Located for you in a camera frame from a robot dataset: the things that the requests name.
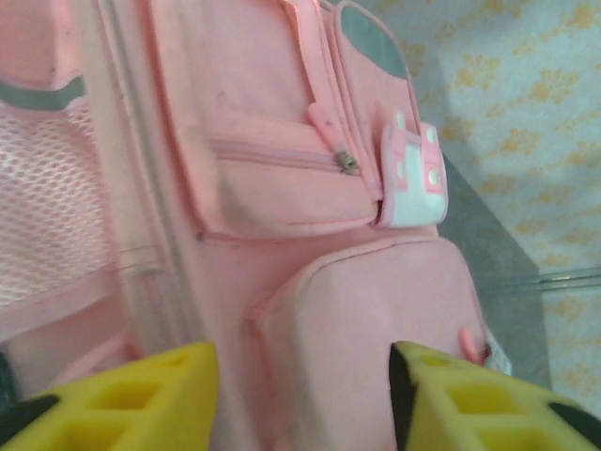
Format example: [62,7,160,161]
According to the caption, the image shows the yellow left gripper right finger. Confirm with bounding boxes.
[388,341,601,451]

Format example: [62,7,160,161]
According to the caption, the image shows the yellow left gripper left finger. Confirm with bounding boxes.
[0,341,221,451]

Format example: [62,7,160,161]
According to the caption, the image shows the pink student backpack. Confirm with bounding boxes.
[0,0,514,451]

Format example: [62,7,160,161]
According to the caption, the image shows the aluminium frame post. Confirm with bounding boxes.
[481,266,601,296]

